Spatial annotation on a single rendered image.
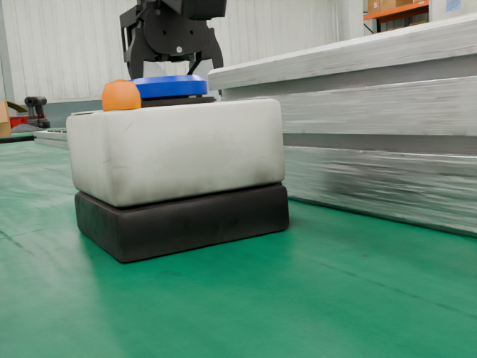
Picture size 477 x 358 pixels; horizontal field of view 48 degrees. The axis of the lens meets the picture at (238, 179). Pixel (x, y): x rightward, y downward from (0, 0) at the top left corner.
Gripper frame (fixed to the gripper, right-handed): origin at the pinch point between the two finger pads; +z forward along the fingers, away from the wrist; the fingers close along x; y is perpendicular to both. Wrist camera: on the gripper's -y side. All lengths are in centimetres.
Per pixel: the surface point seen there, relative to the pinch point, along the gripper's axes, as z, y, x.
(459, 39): -4.8, -39.6, 5.0
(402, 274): 2.9, -41.3, 9.9
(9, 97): -49, 1069, -93
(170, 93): -3.7, -31.5, 13.5
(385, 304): 2.9, -42.9, 12.1
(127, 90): -3.8, -33.3, 15.9
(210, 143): -1.5, -33.6, 12.7
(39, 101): -15, 331, -36
